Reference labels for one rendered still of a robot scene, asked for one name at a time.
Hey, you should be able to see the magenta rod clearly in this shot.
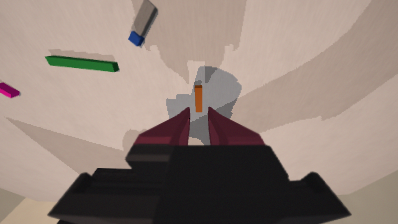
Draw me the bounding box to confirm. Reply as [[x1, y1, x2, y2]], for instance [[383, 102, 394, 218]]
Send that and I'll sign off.
[[0, 83, 20, 98]]

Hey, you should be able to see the orange rod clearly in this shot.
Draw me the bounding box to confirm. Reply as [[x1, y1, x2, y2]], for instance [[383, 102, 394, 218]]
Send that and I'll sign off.
[[195, 85, 202, 112]]

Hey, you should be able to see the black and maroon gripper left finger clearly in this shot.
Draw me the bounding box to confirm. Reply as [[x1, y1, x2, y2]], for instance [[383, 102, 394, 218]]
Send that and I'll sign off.
[[132, 107, 190, 146]]

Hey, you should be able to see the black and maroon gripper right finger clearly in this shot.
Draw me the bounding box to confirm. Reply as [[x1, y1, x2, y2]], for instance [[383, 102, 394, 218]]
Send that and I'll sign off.
[[208, 107, 266, 145]]

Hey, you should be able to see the grey rod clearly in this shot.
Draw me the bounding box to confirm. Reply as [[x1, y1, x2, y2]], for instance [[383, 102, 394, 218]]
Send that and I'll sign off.
[[131, 0, 158, 36]]

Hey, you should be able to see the small blue cube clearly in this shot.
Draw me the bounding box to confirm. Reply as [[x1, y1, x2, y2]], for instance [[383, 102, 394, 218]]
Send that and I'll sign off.
[[128, 31, 145, 46]]

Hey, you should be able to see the green rod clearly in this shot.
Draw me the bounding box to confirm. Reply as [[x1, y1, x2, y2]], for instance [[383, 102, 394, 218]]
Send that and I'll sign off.
[[45, 55, 119, 72]]

